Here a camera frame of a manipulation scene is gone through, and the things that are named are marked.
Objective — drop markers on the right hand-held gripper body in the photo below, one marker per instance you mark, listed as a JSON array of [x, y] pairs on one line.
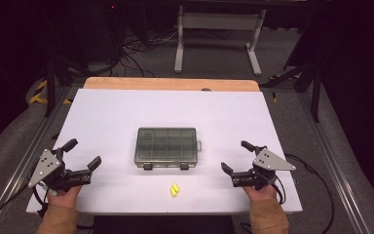
[[266, 162]]

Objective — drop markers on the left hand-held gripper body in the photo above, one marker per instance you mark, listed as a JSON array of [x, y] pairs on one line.
[[47, 164]]

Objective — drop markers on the small yellow block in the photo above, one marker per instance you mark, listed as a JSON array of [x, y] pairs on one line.
[[173, 192], [176, 187]]

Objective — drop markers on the grey plastic compartment box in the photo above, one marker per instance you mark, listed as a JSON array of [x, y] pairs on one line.
[[166, 148]]

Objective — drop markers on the person's right hand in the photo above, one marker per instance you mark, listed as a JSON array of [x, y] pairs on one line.
[[260, 193]]

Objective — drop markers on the person's left hand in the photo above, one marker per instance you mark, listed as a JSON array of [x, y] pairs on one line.
[[63, 196]]

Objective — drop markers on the white table board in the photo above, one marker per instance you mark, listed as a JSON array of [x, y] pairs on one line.
[[117, 117]]

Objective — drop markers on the black tripod stand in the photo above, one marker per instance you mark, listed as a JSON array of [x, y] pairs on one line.
[[315, 94], [50, 87]]

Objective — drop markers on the dark rectangular object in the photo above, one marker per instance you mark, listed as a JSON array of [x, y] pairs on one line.
[[162, 225]]

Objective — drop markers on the aluminium rail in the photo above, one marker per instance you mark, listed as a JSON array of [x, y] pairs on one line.
[[334, 162], [26, 152]]

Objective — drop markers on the grey metal stand frame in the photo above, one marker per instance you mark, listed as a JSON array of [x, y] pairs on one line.
[[219, 21]]

